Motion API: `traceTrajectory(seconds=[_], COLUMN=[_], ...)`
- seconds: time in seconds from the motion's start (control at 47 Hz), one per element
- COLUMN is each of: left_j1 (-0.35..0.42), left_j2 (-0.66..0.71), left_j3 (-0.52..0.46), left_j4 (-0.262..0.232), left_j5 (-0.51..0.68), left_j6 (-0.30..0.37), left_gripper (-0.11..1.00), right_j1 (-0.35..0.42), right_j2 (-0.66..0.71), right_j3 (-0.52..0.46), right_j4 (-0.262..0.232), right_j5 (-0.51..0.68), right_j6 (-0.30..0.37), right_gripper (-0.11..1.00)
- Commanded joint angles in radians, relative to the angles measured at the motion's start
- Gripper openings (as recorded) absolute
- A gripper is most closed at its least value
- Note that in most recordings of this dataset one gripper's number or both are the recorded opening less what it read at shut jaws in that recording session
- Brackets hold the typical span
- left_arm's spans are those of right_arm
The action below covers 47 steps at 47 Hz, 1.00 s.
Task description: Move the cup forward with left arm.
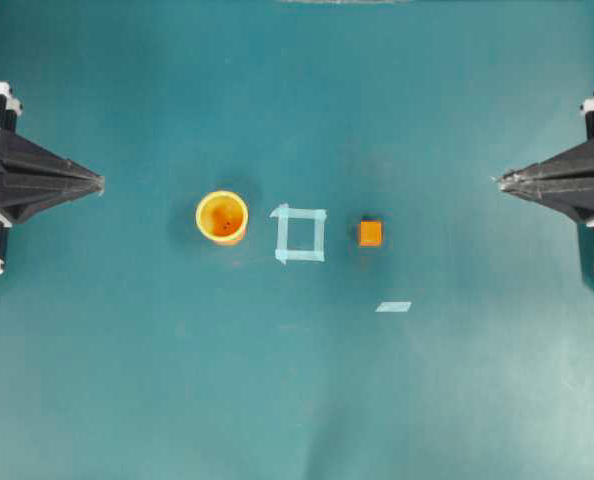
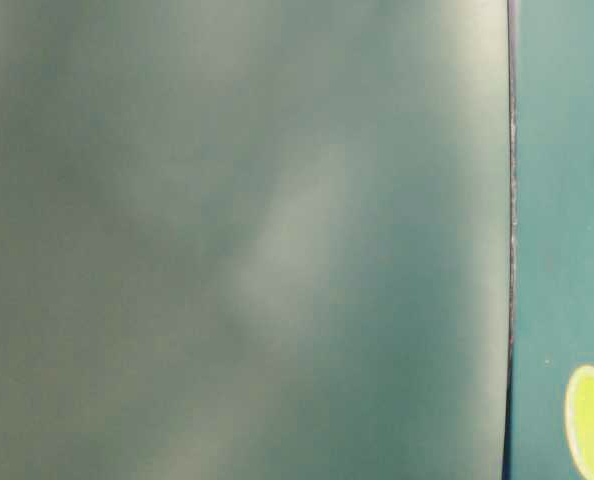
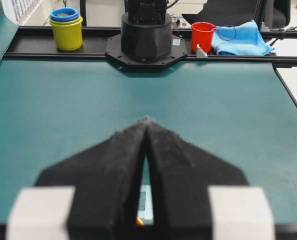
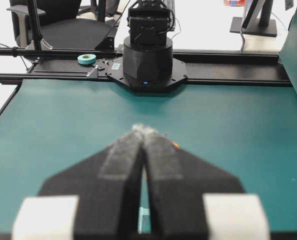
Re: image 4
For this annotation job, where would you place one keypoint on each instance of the black tripod pole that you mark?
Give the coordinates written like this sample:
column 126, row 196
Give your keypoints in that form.
column 38, row 43

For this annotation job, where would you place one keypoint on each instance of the black office chair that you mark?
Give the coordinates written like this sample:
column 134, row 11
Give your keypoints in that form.
column 59, row 25

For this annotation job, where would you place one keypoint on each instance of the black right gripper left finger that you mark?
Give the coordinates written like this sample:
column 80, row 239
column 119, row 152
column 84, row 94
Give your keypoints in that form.
column 96, row 199

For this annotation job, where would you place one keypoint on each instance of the black aluminium rail frame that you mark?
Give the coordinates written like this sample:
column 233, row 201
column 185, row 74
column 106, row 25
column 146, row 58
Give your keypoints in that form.
column 194, row 68

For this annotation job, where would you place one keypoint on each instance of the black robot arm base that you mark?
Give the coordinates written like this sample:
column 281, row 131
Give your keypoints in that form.
column 147, row 63

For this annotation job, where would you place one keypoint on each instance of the black monitor stand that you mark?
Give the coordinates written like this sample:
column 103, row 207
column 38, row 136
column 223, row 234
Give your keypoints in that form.
column 257, row 20

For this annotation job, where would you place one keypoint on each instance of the teal tape roll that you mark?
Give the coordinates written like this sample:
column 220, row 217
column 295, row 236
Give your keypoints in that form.
column 86, row 59

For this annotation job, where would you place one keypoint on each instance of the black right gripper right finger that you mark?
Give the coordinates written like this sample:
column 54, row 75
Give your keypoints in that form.
column 192, row 199

